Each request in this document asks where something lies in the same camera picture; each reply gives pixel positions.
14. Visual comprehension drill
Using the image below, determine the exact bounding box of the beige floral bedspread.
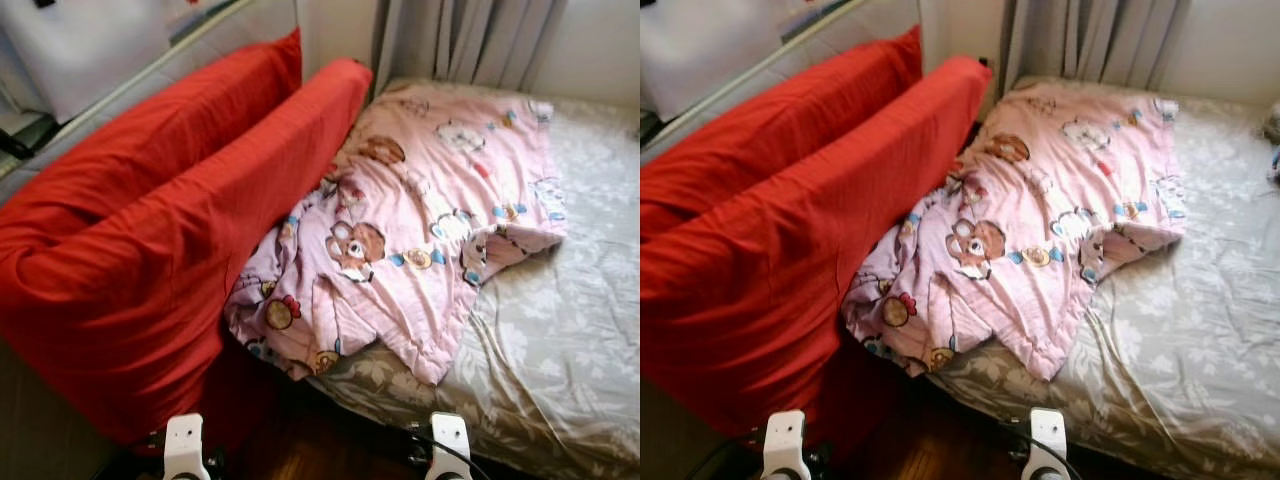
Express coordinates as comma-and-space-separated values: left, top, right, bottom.
310, 78, 641, 480
925, 78, 1280, 480

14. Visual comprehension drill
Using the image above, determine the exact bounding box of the pink cartoon print blanket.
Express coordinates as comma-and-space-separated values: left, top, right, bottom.
842, 80, 1188, 383
222, 82, 569, 386

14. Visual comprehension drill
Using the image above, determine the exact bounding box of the red fabric sofa cushion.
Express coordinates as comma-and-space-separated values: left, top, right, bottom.
0, 28, 304, 251
640, 55, 994, 441
0, 57, 374, 446
640, 25, 924, 216

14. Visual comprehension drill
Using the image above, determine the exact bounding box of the grey pleated curtain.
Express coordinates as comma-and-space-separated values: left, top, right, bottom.
1000, 0, 1196, 91
375, 0, 571, 96

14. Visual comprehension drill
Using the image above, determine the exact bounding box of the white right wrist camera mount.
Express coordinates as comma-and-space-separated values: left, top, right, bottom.
430, 412, 473, 480
1030, 407, 1071, 480

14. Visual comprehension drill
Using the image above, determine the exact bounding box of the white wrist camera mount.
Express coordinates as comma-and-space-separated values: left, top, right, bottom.
1030, 407, 1071, 480
765, 410, 809, 480
430, 412, 473, 480
163, 413, 211, 480

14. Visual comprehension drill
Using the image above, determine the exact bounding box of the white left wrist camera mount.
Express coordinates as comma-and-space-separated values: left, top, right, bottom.
163, 413, 211, 480
765, 410, 809, 480

